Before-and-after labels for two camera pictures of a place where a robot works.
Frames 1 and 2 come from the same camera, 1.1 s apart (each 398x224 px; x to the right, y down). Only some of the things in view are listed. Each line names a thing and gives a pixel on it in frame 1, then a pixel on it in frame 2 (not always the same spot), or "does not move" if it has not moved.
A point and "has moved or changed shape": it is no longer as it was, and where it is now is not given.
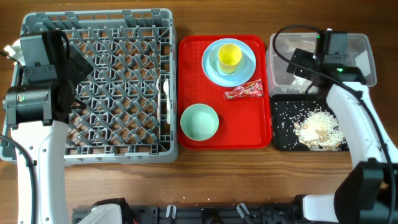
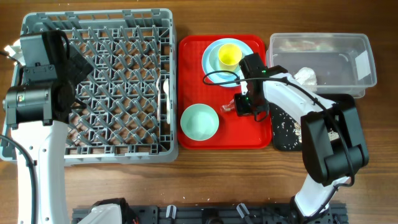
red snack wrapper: (254, 89) has moved or changed shape
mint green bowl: (199, 122) does not move
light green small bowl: (214, 60) does not move
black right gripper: (301, 57) → (242, 110)
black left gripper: (78, 68) does not move
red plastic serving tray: (244, 124) does not move
